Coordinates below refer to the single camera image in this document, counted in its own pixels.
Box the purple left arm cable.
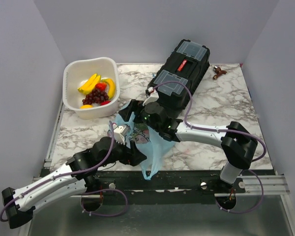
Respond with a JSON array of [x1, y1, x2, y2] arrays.
[[0, 120, 116, 222]]

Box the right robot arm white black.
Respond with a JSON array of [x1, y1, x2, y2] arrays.
[[118, 99, 258, 193]]

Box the dark red fake grapes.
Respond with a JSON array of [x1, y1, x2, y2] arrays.
[[82, 88, 109, 105]]

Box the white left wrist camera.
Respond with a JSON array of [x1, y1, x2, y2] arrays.
[[113, 123, 130, 145]]

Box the yellow fake banana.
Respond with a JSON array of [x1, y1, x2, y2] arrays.
[[101, 78, 116, 99]]

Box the light blue plastic bag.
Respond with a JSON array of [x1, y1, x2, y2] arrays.
[[112, 112, 175, 180]]

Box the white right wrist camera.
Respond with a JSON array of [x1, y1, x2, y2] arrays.
[[143, 87, 159, 106]]

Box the black plastic toolbox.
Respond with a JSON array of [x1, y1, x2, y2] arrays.
[[147, 39, 210, 118]]

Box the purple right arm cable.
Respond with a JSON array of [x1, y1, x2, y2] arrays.
[[148, 81, 266, 163]]

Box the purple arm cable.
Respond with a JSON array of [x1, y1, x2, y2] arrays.
[[148, 81, 266, 163], [0, 120, 116, 222]]

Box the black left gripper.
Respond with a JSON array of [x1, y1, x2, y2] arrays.
[[97, 137, 147, 168]]

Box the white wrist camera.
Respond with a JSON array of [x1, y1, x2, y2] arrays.
[[113, 123, 130, 145], [143, 87, 159, 106]]

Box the black metal base rail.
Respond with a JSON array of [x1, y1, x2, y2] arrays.
[[87, 171, 245, 205]]

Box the small brown metal object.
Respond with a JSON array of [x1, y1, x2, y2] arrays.
[[212, 65, 227, 80]]

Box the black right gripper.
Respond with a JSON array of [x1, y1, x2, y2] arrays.
[[118, 100, 160, 133]]

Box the red fake fruit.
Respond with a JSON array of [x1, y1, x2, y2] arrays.
[[95, 82, 107, 91], [100, 100, 111, 106]]

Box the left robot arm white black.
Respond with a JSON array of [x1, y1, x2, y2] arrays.
[[0, 137, 147, 229]]

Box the white plastic basket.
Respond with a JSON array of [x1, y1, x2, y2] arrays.
[[62, 57, 120, 119]]

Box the yellow fake corn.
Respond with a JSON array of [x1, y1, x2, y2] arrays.
[[78, 74, 101, 95]]

